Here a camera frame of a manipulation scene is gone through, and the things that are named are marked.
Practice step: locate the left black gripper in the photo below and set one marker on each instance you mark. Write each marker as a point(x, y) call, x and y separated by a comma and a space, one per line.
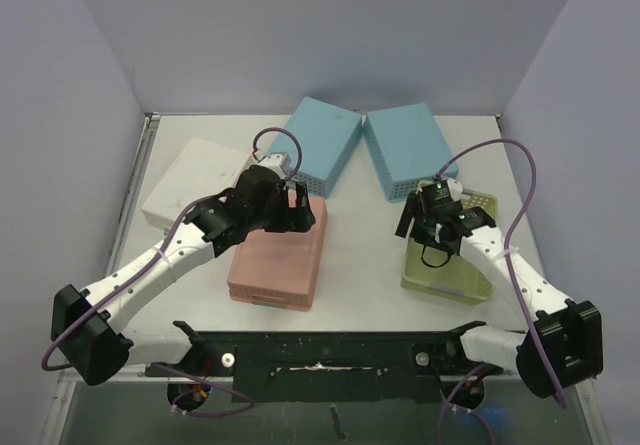
point(297, 219)

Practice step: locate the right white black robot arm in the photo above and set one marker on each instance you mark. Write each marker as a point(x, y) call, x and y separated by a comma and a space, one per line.
point(455, 249)

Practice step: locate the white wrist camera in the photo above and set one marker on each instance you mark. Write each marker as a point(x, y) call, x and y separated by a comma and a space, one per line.
point(277, 162)
point(455, 187)

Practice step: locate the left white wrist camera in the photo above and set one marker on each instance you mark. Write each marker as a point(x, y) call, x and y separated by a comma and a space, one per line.
point(277, 162)

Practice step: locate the white perforated plastic basket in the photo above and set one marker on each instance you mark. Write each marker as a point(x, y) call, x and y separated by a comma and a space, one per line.
point(201, 169)

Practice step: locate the blue perforated plastic basket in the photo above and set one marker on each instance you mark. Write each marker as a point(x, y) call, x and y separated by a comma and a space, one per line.
point(406, 146)

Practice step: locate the pink plastic basket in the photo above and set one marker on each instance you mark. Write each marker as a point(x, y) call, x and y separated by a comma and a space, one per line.
point(280, 269)

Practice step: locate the aluminium rail frame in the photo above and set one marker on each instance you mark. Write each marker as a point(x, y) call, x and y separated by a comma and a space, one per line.
point(130, 190)

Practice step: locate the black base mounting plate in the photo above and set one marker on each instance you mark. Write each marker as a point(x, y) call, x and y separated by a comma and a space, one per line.
point(314, 367)

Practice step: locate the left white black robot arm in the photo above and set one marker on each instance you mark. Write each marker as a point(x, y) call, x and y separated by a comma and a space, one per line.
point(204, 230)

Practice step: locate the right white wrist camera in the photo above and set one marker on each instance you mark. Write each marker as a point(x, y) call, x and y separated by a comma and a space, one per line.
point(455, 187)

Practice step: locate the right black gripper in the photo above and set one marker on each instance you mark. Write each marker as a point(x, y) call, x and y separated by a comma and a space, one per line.
point(420, 220)

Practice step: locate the green plastic basket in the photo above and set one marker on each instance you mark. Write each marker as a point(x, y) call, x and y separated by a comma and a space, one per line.
point(458, 280)

